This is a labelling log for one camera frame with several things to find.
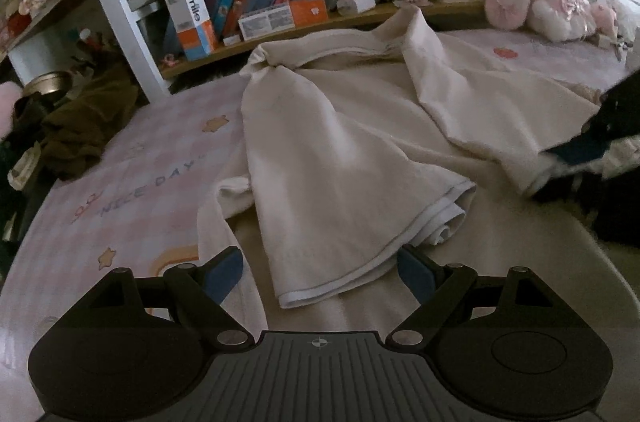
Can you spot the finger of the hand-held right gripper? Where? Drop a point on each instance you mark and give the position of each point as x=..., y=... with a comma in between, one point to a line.
x=565, y=182
x=577, y=150

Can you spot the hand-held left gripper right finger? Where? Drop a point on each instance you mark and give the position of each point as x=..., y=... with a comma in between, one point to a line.
x=412, y=272

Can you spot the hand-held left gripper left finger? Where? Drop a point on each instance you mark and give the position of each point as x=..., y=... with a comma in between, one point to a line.
x=225, y=274

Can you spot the cream shirt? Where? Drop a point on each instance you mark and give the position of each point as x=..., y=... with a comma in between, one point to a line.
x=350, y=142

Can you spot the brown cloth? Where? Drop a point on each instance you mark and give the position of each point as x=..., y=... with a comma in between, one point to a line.
x=90, y=122

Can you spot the tall white orange box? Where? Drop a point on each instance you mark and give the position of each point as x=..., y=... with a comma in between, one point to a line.
x=190, y=20

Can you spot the round metal tin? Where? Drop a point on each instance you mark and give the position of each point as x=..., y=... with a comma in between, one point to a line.
x=47, y=82

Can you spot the long white orange box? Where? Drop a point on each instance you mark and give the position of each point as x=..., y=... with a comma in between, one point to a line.
x=282, y=18

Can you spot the white shelf frame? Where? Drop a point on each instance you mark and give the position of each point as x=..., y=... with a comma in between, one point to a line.
x=120, y=12

